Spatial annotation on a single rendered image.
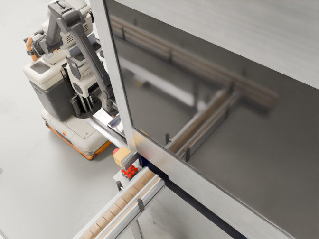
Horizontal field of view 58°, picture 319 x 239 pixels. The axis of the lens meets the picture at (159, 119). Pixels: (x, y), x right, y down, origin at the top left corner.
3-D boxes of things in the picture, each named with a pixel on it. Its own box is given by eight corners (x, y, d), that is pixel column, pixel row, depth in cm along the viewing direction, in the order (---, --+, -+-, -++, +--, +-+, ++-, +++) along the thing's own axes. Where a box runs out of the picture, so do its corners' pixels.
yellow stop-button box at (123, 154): (136, 160, 141) (134, 153, 135) (125, 170, 138) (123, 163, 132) (125, 152, 144) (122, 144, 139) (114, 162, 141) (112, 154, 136)
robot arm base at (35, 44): (47, 33, 172) (30, 43, 166) (50, 30, 165) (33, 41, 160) (56, 46, 175) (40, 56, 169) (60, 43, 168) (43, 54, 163)
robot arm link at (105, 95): (114, 80, 147) (101, 89, 143) (130, 93, 143) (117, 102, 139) (115, 95, 157) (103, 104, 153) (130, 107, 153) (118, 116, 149)
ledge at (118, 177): (150, 177, 146) (150, 175, 144) (132, 195, 140) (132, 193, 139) (131, 161, 152) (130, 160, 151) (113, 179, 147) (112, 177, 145)
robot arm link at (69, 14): (63, -11, 127) (44, -2, 122) (83, 14, 128) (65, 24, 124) (53, 37, 166) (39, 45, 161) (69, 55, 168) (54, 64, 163)
